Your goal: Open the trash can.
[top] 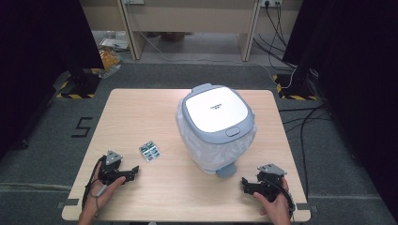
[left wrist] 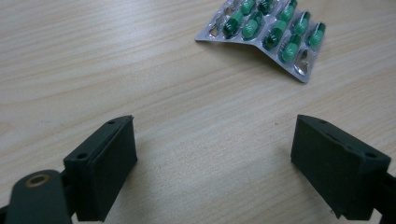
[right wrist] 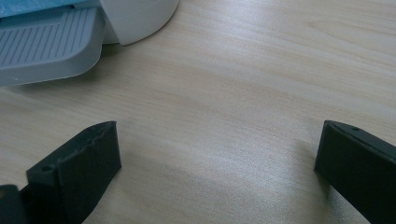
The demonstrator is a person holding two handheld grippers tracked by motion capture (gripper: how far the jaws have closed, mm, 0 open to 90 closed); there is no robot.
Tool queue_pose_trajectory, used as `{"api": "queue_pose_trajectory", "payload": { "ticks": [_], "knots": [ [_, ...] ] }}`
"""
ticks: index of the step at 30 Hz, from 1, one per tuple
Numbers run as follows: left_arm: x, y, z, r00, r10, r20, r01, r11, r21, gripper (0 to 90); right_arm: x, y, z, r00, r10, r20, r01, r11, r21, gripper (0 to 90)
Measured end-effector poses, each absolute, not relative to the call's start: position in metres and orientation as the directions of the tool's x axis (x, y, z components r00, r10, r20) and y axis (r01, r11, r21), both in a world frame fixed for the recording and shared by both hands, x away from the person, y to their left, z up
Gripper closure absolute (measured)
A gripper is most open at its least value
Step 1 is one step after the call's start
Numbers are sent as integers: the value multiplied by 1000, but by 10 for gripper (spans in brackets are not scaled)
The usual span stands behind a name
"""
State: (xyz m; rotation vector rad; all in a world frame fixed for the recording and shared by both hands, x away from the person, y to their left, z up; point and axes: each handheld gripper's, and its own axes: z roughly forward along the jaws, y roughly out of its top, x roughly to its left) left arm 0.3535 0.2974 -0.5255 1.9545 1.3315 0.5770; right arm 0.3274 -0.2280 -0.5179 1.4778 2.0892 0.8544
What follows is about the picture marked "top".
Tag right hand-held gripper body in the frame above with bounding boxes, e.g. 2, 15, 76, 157
255, 162, 288, 203

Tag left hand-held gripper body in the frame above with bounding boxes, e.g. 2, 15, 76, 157
98, 150, 127, 186

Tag person's left hand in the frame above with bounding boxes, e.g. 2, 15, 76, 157
83, 162, 127, 218

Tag person's right hand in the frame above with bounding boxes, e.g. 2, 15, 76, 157
253, 176, 293, 225

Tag silver pill blister pack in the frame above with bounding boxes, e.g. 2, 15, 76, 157
138, 140, 162, 163

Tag black tape strip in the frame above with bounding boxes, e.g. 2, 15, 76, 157
296, 202, 319, 214
56, 198, 81, 210

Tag white plastic bin liner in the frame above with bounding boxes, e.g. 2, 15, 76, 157
175, 98, 258, 175

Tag grey and white trash bin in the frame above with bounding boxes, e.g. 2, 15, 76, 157
180, 82, 255, 180

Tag stand base with hazard tape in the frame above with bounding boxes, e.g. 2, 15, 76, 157
271, 72, 318, 102
52, 67, 103, 100

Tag clear plastic bag yellow contents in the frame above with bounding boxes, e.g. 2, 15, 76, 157
92, 46, 122, 80

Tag black curtain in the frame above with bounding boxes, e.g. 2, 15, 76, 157
0, 0, 105, 160
282, 0, 398, 217

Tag beige wooden desk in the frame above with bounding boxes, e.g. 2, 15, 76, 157
117, 0, 262, 63

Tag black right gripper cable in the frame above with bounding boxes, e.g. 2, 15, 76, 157
265, 177, 297, 218

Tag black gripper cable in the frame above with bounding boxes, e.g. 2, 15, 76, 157
81, 155, 106, 211
265, 177, 297, 218

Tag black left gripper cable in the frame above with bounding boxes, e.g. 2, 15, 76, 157
81, 155, 106, 211

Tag black floor cable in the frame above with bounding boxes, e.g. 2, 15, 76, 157
253, 3, 298, 71
278, 103, 333, 201

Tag white wall socket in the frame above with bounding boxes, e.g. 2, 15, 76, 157
259, 0, 283, 8

